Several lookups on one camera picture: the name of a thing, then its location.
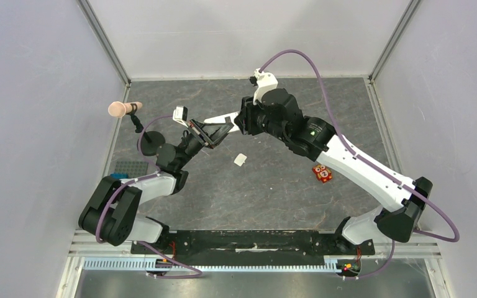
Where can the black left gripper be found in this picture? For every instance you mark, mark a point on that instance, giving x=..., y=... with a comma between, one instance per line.
x=202, y=131

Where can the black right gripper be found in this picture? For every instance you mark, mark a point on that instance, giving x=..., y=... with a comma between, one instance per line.
x=243, y=121

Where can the white battery cover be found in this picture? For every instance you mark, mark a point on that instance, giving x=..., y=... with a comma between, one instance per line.
x=240, y=159

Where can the white remote control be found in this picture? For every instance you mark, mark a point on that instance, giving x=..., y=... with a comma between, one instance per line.
x=222, y=121

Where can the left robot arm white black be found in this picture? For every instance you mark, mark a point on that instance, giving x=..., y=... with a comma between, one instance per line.
x=111, y=213

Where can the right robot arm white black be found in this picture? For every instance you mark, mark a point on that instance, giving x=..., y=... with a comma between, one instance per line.
x=399, y=212

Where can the grey lego baseplate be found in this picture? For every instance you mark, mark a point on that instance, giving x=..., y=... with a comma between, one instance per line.
x=133, y=168

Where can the red owl number block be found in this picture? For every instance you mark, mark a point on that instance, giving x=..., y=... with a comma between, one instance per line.
x=322, y=173

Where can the blue lego brick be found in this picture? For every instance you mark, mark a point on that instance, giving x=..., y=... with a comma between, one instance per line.
x=119, y=175

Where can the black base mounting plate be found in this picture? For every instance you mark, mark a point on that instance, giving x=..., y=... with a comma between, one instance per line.
x=257, y=247

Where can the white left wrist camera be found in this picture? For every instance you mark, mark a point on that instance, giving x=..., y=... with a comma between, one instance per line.
x=180, y=115

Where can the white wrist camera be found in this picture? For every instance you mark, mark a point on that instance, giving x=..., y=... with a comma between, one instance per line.
x=180, y=115
x=264, y=82

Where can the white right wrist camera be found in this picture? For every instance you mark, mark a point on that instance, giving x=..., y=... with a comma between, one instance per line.
x=264, y=82

